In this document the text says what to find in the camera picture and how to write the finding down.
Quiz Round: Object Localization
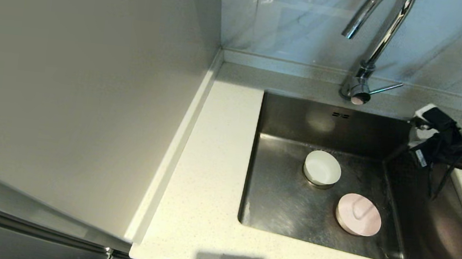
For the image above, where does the pink bowl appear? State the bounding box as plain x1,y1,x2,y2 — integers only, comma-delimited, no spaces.
333,191,385,239

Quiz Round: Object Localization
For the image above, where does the white bowl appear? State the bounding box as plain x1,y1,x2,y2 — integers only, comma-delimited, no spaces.
301,148,345,191

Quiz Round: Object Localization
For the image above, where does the stainless steel sink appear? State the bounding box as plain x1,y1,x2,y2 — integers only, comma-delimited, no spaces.
234,88,462,259

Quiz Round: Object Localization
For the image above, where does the chrome gooseneck faucet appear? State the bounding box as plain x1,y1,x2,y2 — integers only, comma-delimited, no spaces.
334,0,418,111

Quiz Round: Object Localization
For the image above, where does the round metal drain strainer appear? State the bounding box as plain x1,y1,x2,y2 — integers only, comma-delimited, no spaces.
303,175,336,192

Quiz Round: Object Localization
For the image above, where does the tall grey cabinet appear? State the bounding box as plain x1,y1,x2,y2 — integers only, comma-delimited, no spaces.
0,0,231,259

